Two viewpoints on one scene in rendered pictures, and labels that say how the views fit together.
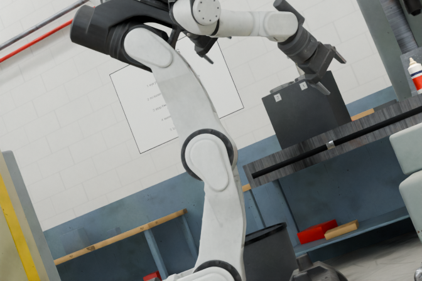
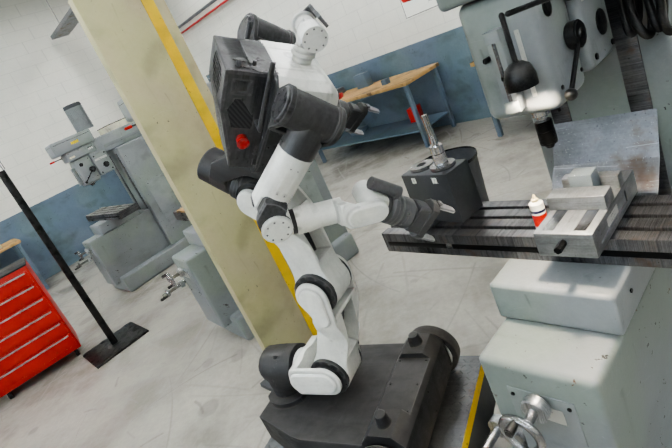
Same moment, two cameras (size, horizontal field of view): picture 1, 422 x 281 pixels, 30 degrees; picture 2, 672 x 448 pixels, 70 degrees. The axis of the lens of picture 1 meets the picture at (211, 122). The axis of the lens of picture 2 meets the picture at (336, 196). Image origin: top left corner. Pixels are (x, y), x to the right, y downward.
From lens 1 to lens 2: 1.47 m
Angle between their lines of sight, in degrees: 35
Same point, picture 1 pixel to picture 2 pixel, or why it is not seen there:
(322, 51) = (423, 215)
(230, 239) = (338, 351)
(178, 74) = not seen: hidden behind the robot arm
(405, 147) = (502, 298)
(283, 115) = (418, 195)
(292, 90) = (425, 180)
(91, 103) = not seen: outside the picture
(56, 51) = not seen: outside the picture
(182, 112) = (293, 258)
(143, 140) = (408, 8)
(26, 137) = (329, 2)
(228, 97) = not seen: outside the picture
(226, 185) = (328, 325)
